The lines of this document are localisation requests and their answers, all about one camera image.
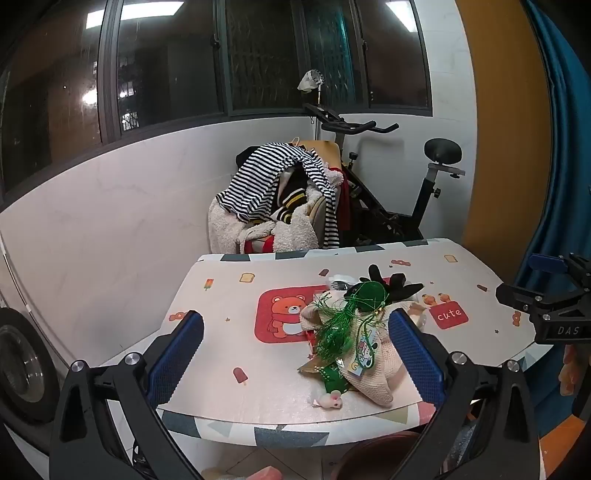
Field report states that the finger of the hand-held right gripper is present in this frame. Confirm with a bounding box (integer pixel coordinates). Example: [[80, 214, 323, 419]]
[[529, 253, 591, 296], [495, 282, 555, 324]]

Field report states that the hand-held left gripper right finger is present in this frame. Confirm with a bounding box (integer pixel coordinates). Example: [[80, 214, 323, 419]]
[[379, 308, 543, 480]]

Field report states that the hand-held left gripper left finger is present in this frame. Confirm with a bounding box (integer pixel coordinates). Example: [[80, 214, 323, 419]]
[[48, 310, 205, 480]]

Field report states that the beige knit cloth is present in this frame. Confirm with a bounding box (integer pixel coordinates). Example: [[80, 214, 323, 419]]
[[300, 300, 428, 407]]

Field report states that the cartoon paper tag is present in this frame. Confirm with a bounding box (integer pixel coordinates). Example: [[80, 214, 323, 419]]
[[353, 330, 379, 370]]

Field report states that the green tinsel tassel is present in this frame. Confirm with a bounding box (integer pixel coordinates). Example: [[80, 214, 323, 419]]
[[314, 281, 386, 361]]

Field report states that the green snack packet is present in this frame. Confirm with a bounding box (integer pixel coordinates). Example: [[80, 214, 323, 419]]
[[321, 362, 352, 393]]

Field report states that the gold foil wrapper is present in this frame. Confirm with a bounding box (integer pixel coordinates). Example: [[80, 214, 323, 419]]
[[297, 355, 333, 377]]

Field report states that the clear plastic wrapper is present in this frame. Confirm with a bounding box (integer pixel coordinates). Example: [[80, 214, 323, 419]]
[[325, 273, 358, 291]]

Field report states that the brown round bin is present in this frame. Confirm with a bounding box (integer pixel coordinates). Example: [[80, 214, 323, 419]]
[[332, 431, 444, 480]]

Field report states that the person's right hand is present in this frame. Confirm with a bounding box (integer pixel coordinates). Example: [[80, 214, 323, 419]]
[[558, 345, 583, 398]]

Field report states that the pink bear printed mat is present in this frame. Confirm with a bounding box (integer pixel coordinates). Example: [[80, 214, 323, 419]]
[[157, 237, 555, 425]]

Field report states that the black dotted glove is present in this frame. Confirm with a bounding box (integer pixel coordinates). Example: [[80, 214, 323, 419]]
[[344, 264, 424, 305]]

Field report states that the blue curtain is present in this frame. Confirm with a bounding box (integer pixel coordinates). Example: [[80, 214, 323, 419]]
[[512, 0, 591, 416]]

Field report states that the table with cartoon cover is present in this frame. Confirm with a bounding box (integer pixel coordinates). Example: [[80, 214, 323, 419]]
[[159, 237, 555, 448]]

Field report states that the red white cloth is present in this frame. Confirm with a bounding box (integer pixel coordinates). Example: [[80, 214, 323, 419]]
[[242, 235, 278, 254]]

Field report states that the black exercise bike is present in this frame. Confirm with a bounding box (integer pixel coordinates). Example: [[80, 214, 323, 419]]
[[302, 102, 466, 245]]

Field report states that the washing machine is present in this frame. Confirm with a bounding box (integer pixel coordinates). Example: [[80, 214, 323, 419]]
[[0, 307, 61, 425]]

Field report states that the padded chair back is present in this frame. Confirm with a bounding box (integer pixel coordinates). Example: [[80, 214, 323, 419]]
[[307, 200, 329, 241]]

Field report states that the white fluffy coat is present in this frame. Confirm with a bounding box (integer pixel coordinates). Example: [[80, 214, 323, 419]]
[[208, 189, 324, 254]]

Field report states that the red scarf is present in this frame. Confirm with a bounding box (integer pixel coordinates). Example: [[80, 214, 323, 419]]
[[341, 171, 354, 232]]

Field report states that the black yellow striped jumper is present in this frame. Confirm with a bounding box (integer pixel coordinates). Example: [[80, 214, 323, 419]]
[[270, 171, 308, 224]]

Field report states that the black white striped shirt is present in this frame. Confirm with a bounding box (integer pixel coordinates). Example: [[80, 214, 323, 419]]
[[215, 143, 342, 250]]

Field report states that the tan wooden board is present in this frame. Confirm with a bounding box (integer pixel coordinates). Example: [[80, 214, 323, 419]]
[[302, 141, 342, 169]]

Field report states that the white plastic bag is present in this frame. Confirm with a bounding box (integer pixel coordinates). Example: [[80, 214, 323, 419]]
[[297, 69, 325, 93]]

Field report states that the dark framed window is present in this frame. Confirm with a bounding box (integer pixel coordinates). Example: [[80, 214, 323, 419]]
[[0, 0, 432, 195]]

